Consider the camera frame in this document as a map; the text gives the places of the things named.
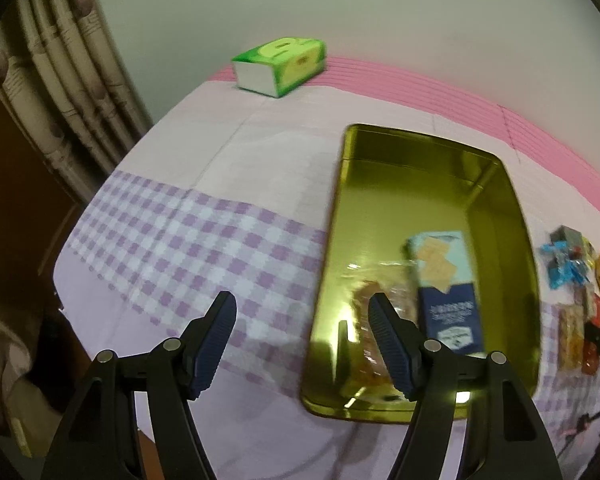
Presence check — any beige cloth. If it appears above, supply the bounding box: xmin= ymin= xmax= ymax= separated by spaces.
xmin=0 ymin=297 xmax=68 ymax=458

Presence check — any blue candy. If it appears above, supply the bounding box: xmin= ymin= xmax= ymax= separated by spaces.
xmin=549 ymin=257 xmax=588 ymax=290
xmin=541 ymin=242 xmax=573 ymax=273

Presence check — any brown wooden cabinet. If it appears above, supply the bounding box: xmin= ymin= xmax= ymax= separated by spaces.
xmin=0 ymin=70 xmax=87 ymax=311

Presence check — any clear wrapped pastry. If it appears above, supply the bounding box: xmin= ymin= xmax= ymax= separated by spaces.
xmin=347 ymin=260 xmax=421 ymax=391

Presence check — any beige patterned curtain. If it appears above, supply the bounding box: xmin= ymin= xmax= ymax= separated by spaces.
xmin=0 ymin=0 xmax=154 ymax=203

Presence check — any grey green snack packet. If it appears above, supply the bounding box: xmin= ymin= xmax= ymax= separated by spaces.
xmin=551 ymin=226 xmax=582 ymax=257

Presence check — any blue cracker box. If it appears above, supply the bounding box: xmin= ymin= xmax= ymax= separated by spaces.
xmin=406 ymin=231 xmax=485 ymax=357

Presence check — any green tissue box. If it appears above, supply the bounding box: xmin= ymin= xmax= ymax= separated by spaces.
xmin=231 ymin=36 xmax=327 ymax=98

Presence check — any red snack packet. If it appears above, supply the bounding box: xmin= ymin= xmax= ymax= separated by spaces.
xmin=581 ymin=294 xmax=600 ymax=376

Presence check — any yellow wrapped red candy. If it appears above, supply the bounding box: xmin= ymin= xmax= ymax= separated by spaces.
xmin=579 ymin=236 xmax=597 ymax=281

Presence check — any pink and purple checked sheet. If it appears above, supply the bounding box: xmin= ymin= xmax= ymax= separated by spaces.
xmin=52 ymin=55 xmax=600 ymax=480

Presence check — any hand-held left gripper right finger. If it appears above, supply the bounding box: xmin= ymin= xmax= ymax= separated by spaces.
xmin=368 ymin=292 xmax=563 ymax=480

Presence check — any orange striped snack packet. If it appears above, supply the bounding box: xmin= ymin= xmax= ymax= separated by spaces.
xmin=559 ymin=304 xmax=587 ymax=372

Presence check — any gold metal tin box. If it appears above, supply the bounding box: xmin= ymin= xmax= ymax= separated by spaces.
xmin=299 ymin=123 xmax=541 ymax=423

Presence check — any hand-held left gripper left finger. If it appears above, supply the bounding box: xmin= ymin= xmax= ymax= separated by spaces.
xmin=41 ymin=290 xmax=238 ymax=480

